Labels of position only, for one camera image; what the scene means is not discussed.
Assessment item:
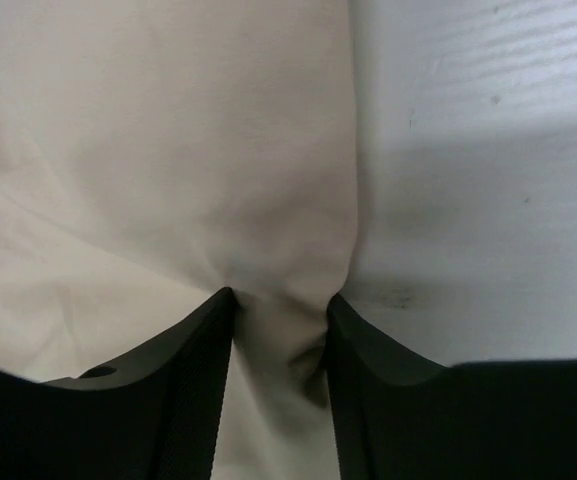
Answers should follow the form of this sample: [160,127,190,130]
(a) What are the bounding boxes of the beige trousers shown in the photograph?
[0,1,358,479]

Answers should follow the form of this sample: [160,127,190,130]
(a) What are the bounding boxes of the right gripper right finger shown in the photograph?
[325,296,577,479]

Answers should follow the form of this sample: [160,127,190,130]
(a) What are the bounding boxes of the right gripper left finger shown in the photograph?
[0,288,236,479]

